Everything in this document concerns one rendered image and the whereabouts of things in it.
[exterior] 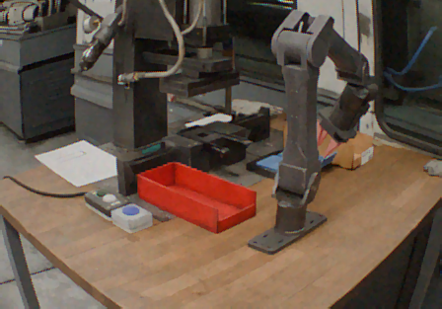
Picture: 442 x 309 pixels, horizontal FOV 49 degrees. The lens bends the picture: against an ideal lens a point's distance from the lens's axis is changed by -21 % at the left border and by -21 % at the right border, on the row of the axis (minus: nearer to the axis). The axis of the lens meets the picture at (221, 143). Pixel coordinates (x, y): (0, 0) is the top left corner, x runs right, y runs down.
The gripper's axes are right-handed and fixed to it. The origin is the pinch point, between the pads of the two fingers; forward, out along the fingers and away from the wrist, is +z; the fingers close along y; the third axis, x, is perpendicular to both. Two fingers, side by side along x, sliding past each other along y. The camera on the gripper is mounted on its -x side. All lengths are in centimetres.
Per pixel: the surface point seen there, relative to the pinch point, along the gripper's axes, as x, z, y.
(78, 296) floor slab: 11, 142, 50
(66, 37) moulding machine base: -123, 167, 274
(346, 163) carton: -13.5, 6.1, -3.8
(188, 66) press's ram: 13.0, 0.8, 35.9
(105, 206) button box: 48, 17, 17
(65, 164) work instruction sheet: 37, 37, 46
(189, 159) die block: 18.6, 15.8, 20.2
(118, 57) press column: 15, 14, 59
